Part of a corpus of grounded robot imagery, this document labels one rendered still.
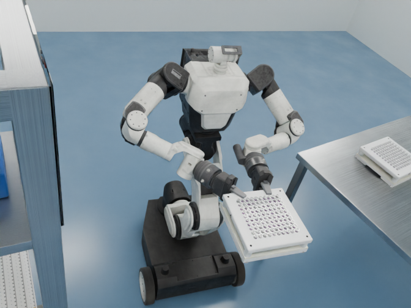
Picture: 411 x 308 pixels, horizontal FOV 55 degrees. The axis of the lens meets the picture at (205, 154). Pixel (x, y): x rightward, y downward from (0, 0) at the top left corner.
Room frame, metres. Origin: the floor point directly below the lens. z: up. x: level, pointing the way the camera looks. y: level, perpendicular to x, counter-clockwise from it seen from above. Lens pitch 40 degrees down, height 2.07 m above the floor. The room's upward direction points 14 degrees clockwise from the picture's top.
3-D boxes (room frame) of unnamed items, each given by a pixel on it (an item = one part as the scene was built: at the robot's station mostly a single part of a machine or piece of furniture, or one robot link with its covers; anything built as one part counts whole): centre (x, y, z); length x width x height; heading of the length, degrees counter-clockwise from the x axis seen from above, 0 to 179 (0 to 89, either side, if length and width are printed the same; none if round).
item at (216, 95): (1.57, 0.05, 1.15); 0.34 x 0.30 x 0.36; 117
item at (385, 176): (1.68, -0.93, 0.90); 0.24 x 0.24 x 0.02; 42
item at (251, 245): (0.95, -0.26, 1.07); 0.25 x 0.24 x 0.02; 117
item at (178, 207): (1.53, 0.03, 0.28); 0.21 x 0.20 x 0.13; 27
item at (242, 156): (1.28, -0.18, 1.05); 0.11 x 0.11 x 0.11; 19
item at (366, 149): (1.68, -0.93, 0.95); 0.25 x 0.24 x 0.02; 42
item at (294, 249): (0.95, -0.26, 1.02); 0.24 x 0.24 x 0.02; 27
